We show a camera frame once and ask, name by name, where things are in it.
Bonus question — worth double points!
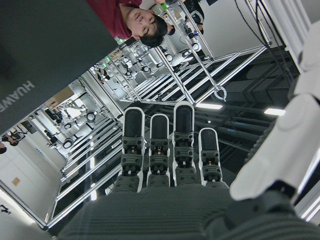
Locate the hanging black cables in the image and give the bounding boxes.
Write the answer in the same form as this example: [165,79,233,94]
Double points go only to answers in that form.
[234,0,273,46]

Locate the person in red shirt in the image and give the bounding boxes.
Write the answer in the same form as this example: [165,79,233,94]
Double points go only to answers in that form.
[86,0,168,48]

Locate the ceiling light strip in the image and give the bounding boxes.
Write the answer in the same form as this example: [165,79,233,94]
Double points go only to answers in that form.
[263,108,286,116]
[194,102,223,110]

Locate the person in black clothes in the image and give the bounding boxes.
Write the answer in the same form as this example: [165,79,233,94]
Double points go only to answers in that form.
[184,0,206,36]

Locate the aluminium cage frame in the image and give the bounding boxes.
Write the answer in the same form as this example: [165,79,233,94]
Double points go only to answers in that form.
[44,0,273,230]

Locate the white humanoid robot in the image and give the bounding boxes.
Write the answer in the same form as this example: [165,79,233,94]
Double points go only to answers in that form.
[172,42,202,67]

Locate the black computer monitor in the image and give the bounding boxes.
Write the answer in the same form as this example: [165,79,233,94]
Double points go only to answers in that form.
[0,0,120,137]

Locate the aluminium post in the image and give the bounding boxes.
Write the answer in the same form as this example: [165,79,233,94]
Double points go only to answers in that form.
[258,0,320,76]

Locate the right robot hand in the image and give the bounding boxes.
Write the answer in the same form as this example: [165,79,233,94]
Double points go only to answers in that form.
[56,19,320,240]

